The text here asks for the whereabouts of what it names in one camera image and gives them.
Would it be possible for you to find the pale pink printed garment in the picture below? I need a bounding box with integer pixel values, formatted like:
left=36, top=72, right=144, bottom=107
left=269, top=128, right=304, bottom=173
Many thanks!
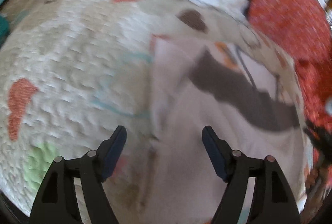
left=141, top=38, right=304, bottom=223

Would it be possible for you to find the dark grey sock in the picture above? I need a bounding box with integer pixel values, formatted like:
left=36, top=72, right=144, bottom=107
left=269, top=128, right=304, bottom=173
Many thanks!
left=189, top=51, right=300, bottom=131

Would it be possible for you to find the heart patterned quilt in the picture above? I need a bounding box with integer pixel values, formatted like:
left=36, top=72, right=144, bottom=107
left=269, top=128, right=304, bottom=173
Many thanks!
left=0, top=0, right=307, bottom=224

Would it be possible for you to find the red floral sheet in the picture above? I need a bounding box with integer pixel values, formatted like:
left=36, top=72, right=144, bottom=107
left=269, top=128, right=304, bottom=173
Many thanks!
left=294, top=58, right=332, bottom=188

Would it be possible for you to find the green plastic package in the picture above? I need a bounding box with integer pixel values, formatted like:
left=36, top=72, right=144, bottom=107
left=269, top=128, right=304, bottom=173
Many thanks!
left=0, top=15, right=10, bottom=47

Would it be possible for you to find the red floral pillow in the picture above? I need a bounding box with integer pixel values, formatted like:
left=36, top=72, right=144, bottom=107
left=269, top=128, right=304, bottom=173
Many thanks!
left=244, top=0, right=332, bottom=64

